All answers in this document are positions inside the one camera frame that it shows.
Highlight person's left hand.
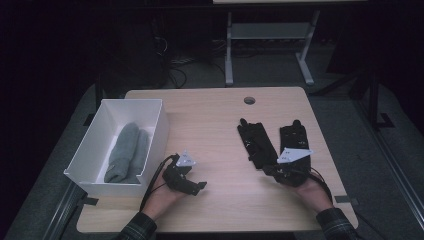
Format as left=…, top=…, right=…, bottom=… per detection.
left=141, top=174, right=188, bottom=222

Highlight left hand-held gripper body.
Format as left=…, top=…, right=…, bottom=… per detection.
left=162, top=149, right=200, bottom=196

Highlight aluminium frame rail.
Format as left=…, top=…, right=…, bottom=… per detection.
left=43, top=181, right=83, bottom=240
left=356, top=99, right=424, bottom=229

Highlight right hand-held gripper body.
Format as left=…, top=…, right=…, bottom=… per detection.
left=271, top=147, right=314, bottom=188

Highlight hand-held gripper cable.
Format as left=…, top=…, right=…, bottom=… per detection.
left=139, top=153, right=179, bottom=211
left=299, top=166, right=334, bottom=203

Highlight white plastic box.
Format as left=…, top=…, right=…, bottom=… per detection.
left=63, top=98, right=170, bottom=198

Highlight person's right hand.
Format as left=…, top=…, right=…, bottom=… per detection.
left=285, top=173, right=335, bottom=215

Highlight black metal stand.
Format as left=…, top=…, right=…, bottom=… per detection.
left=366, top=69, right=396, bottom=130

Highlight black floor cable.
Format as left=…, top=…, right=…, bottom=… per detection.
left=166, top=56, right=188, bottom=89

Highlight grey metal-framed desk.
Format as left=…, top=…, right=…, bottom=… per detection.
left=212, top=0, right=368, bottom=87

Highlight right hand-held gripper cable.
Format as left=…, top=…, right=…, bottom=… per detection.
left=299, top=166, right=334, bottom=203

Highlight black tape strip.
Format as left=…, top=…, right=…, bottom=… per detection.
left=334, top=195, right=359, bottom=205
left=78, top=196, right=100, bottom=207

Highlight left hand-held gripper cable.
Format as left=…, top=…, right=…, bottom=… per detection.
left=139, top=153, right=179, bottom=211

